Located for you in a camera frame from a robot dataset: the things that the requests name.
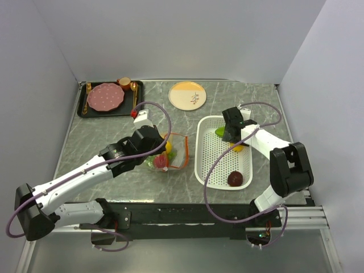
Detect green toy leaf slice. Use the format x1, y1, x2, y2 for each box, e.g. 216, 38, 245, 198
215, 127, 225, 138

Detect green toy grapes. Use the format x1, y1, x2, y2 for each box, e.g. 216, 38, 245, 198
144, 155, 160, 171

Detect yellow toy pear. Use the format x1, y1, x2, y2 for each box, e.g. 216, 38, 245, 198
165, 141, 172, 154

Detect red toy fruit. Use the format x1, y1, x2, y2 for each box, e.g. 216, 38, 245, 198
153, 154, 168, 169

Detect yellow toy lemon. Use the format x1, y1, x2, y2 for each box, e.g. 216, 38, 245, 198
230, 143, 245, 152

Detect green toy vegetable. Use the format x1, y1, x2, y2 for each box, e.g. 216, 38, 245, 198
167, 151, 177, 160

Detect clear orange zip bag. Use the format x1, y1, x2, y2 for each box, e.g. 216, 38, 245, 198
143, 133, 189, 172

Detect dark maroon toy fruit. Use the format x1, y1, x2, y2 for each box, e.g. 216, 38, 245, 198
227, 171, 243, 187

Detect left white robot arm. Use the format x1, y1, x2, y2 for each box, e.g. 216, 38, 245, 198
14, 126, 166, 241

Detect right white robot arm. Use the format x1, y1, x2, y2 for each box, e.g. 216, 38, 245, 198
222, 107, 314, 226

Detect white perforated plastic basket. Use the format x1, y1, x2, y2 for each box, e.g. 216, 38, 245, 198
195, 115, 253, 191

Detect cream orange round plate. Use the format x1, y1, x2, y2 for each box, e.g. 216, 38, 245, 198
168, 81, 207, 111

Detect gold spoon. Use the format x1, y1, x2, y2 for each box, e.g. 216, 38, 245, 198
130, 82, 138, 93

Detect pink dotted plate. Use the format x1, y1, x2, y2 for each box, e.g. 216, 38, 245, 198
87, 83, 125, 112

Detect orange cup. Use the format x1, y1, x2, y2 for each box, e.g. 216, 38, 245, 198
117, 77, 131, 91

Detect gold fork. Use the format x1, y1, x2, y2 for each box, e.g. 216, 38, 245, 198
82, 82, 92, 115

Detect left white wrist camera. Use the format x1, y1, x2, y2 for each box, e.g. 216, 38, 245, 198
131, 109, 154, 129

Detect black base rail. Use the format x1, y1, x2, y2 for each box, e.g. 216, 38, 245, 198
95, 202, 281, 241

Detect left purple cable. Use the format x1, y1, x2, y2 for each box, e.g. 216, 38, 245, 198
6, 101, 172, 238

